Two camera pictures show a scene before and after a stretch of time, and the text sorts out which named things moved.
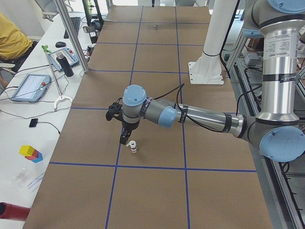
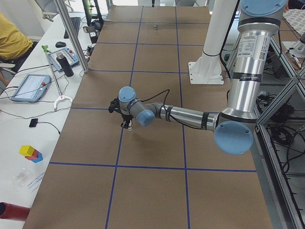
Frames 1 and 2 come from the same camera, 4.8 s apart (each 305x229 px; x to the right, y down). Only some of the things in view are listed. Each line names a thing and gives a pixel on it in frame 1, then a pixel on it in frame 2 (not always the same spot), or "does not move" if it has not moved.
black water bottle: [65, 65] does not move
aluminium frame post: [73, 38] does not move
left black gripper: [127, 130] to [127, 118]
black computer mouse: [60, 44] does not move
